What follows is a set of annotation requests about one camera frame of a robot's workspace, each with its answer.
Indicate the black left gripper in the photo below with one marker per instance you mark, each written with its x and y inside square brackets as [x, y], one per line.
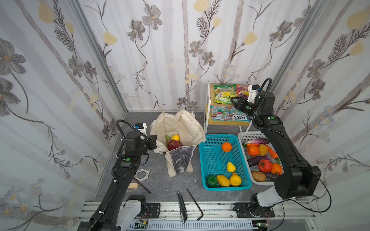
[151, 141]

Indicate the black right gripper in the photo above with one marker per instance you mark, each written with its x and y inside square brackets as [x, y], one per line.
[241, 103]

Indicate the orange Fox's fruits candy bag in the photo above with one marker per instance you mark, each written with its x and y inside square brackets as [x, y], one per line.
[242, 91]

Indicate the green candy bag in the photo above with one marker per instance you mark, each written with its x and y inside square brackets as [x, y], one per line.
[224, 93]

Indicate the yellow lemon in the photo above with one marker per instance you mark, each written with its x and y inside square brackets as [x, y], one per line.
[175, 138]

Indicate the beige canvas tote bag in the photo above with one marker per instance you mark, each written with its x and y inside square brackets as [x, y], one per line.
[191, 134]

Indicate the pink dragon fruit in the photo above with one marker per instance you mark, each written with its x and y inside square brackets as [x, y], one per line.
[171, 145]

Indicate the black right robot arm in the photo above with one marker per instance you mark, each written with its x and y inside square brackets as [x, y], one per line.
[299, 178]

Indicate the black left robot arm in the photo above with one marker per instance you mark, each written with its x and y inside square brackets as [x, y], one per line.
[109, 216]

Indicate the teal Fox's candy bag right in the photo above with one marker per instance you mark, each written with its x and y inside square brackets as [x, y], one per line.
[237, 115]

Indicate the teal candy bag left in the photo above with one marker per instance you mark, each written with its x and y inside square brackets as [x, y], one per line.
[220, 113]

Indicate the white plastic basket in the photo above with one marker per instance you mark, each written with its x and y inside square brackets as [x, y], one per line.
[243, 138]

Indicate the orange persimmon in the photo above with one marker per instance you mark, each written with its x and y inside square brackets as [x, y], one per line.
[253, 150]

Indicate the white wooden two-tier shelf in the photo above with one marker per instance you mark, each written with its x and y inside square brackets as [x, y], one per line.
[209, 102]

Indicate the yellow bell pepper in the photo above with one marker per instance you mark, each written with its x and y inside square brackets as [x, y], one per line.
[263, 150]

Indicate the small wooden block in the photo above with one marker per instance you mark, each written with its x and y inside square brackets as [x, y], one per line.
[133, 186]

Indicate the dark thin stick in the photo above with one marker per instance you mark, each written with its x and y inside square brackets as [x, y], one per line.
[145, 188]

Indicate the orange fruit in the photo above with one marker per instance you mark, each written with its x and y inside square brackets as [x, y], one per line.
[227, 147]

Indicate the orange carrot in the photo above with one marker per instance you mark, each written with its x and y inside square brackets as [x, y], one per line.
[273, 154]

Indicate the dark purple eggplant lower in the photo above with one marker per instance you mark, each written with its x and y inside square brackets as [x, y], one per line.
[255, 160]

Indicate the red tomato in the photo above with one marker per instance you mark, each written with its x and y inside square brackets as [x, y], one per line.
[265, 166]

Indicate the yellow pear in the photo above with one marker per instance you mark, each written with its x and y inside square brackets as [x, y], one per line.
[230, 167]

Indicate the teal plastic basket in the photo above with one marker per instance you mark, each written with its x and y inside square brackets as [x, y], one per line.
[213, 161]

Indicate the small orange pumpkin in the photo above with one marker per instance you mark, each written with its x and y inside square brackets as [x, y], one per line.
[276, 169]

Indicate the brown potato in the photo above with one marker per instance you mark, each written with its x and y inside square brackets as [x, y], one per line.
[258, 176]

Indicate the large yellow citron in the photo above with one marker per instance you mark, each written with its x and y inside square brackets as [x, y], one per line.
[235, 180]

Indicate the black hex key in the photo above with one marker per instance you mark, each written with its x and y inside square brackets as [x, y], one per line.
[197, 205]

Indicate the yellow bumpy mango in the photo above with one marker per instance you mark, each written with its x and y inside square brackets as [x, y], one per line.
[223, 181]

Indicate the green round fruit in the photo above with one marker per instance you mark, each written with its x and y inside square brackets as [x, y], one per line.
[211, 181]

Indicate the black cylindrical tool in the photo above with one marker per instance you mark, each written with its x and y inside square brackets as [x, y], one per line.
[182, 206]

